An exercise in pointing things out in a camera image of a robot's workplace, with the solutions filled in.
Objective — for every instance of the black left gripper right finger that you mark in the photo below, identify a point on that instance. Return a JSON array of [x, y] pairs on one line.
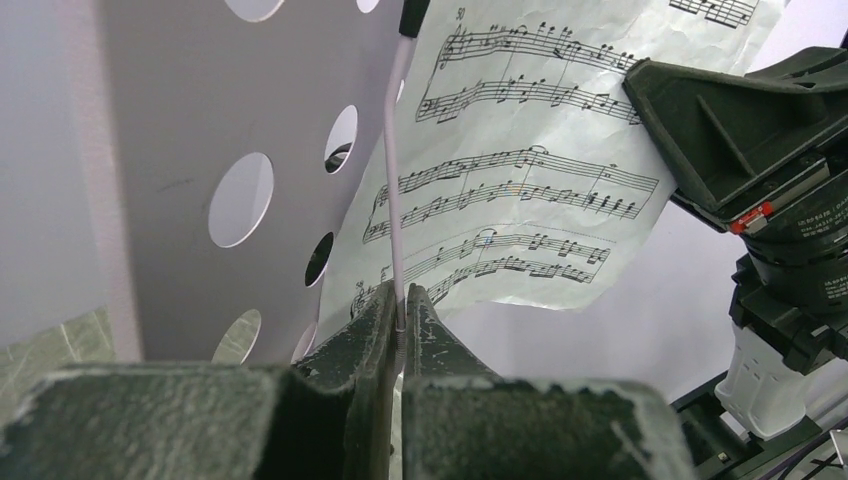
[[461, 420]]

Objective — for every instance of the lilac music stand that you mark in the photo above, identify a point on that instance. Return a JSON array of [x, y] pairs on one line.
[[222, 156]]

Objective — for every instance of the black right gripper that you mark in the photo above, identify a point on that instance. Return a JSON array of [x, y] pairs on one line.
[[720, 134]]

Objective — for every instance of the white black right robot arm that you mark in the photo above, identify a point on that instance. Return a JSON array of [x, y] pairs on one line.
[[754, 414]]

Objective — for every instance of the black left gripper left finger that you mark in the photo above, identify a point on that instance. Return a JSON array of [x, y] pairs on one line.
[[327, 416]]

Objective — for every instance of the white sheet music page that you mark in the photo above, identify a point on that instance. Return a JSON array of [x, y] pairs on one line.
[[525, 173]]

